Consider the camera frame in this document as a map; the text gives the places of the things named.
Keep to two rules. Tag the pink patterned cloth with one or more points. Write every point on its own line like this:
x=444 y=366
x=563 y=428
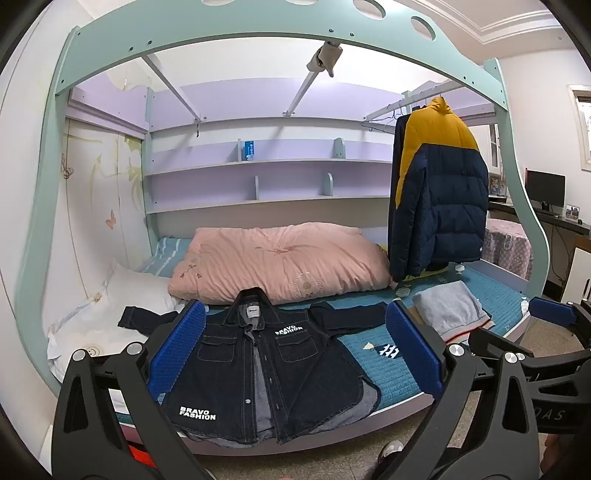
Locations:
x=508 y=247

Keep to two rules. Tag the dark desk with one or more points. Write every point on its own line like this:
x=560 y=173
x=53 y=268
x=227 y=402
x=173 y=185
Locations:
x=568 y=225

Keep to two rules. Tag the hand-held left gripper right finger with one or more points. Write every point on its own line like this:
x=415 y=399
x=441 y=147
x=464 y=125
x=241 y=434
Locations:
x=413 y=350

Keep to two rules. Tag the teal bed sheet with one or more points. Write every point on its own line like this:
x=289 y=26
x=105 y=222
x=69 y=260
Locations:
x=397 y=369

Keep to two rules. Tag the dark denim jacket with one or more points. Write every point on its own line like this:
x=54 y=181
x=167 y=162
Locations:
x=221 y=369

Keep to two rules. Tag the person's shoe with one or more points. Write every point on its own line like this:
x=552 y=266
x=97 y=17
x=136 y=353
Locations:
x=391 y=451

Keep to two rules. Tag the yellow and navy puffer jacket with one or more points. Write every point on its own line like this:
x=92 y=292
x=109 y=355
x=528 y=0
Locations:
x=443 y=207

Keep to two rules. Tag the small blue box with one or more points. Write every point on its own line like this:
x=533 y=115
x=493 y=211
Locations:
x=249 y=150

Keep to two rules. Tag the purple wall shelves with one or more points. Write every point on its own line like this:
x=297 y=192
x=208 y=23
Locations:
x=277 y=184

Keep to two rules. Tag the red object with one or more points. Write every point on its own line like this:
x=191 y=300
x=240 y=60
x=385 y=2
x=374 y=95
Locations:
x=138 y=459

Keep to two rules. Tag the white butterfly wardrobe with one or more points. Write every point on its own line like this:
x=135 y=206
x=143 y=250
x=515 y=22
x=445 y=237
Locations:
x=101 y=194

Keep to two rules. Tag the black computer monitor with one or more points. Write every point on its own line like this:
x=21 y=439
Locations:
x=545 y=189

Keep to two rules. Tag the grey cloth on rail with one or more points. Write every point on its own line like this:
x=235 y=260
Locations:
x=328 y=55

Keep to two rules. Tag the mint green bunk bed frame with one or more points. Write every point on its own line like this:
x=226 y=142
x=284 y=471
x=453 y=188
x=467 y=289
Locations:
x=231 y=39

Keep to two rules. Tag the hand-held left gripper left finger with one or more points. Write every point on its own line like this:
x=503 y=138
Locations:
x=178 y=344

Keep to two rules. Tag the dark hanging garment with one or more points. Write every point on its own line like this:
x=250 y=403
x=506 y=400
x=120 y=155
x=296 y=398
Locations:
x=398 y=138

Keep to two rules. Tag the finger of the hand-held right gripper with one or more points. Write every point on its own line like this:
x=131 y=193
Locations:
x=489 y=339
x=551 y=314

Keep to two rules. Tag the grey folded clothes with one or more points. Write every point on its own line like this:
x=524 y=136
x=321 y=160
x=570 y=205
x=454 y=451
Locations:
x=448 y=304

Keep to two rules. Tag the window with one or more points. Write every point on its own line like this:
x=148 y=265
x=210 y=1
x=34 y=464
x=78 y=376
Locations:
x=582 y=129

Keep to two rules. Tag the white pillow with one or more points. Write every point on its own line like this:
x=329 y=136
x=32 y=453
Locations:
x=134 y=290

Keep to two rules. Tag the small photo frame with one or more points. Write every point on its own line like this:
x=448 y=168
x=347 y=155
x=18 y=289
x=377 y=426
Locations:
x=497 y=186
x=571 y=211

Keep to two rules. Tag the blue striped pillow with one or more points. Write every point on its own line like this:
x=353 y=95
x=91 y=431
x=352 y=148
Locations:
x=161 y=256

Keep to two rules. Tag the pink quilt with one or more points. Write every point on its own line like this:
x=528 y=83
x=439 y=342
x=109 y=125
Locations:
x=277 y=258

